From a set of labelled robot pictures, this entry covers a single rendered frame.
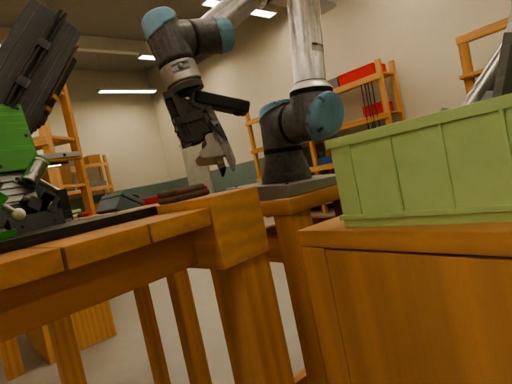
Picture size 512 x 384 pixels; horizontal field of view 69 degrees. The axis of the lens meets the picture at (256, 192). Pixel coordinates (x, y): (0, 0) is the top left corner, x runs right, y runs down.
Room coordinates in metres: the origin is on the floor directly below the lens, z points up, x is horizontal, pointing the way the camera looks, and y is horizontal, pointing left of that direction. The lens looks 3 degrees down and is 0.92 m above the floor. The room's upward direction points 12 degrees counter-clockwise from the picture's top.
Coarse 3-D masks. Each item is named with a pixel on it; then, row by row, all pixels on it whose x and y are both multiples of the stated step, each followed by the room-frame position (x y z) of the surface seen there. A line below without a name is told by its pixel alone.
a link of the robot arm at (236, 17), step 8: (224, 0) 0.99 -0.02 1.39; (232, 0) 0.99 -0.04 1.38; (240, 0) 1.00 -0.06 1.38; (248, 0) 1.02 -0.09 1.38; (256, 0) 1.04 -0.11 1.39; (264, 0) 1.06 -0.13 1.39; (272, 0) 1.10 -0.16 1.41; (216, 8) 0.97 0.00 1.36; (224, 8) 0.97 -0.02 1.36; (232, 8) 0.98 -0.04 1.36; (240, 8) 1.00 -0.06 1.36; (248, 8) 1.02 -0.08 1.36; (256, 8) 1.06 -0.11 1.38; (208, 16) 0.95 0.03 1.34; (216, 16) 0.96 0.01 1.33; (224, 16) 0.97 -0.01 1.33; (232, 16) 0.98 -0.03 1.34; (240, 16) 1.01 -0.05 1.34; (232, 24) 0.99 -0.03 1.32
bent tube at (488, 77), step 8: (496, 56) 0.59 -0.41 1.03; (488, 64) 0.59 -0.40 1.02; (496, 64) 0.58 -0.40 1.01; (488, 72) 0.57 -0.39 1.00; (496, 72) 0.57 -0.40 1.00; (480, 80) 0.57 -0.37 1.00; (488, 80) 0.57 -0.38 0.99; (472, 88) 0.57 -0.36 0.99; (480, 88) 0.56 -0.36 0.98; (488, 88) 0.56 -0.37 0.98; (472, 96) 0.56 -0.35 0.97; (480, 96) 0.56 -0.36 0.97; (464, 104) 0.56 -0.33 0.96
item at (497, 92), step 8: (504, 32) 0.50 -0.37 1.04; (504, 40) 0.50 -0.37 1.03; (504, 48) 0.50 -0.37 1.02; (504, 56) 0.50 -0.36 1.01; (504, 64) 0.51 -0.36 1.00; (504, 72) 0.51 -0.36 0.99; (496, 80) 0.52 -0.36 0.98; (504, 80) 0.51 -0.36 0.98; (496, 88) 0.52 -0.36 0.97; (504, 88) 0.51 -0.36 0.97; (496, 96) 0.52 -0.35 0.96
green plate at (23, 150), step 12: (0, 108) 1.08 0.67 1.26; (0, 120) 1.07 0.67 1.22; (12, 120) 1.09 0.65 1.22; (24, 120) 1.11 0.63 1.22; (0, 132) 1.06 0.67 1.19; (12, 132) 1.08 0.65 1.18; (24, 132) 1.10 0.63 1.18; (0, 144) 1.04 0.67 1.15; (12, 144) 1.06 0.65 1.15; (24, 144) 1.09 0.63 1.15; (0, 156) 1.03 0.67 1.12; (12, 156) 1.05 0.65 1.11; (24, 156) 1.07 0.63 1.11; (0, 168) 1.02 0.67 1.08; (12, 168) 1.04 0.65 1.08; (24, 168) 1.06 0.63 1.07
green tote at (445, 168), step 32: (384, 128) 0.61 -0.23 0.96; (416, 128) 0.57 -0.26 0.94; (448, 128) 0.54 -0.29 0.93; (480, 128) 0.51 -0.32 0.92; (352, 160) 0.67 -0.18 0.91; (384, 160) 0.63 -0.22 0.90; (416, 160) 0.59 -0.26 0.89; (448, 160) 0.55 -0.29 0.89; (480, 160) 0.52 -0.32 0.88; (352, 192) 0.68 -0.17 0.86; (384, 192) 0.63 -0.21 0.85; (416, 192) 0.59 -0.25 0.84; (448, 192) 0.56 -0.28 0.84; (480, 192) 0.52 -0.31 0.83; (352, 224) 0.69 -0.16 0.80; (384, 224) 0.64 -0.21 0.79; (416, 224) 0.60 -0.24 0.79
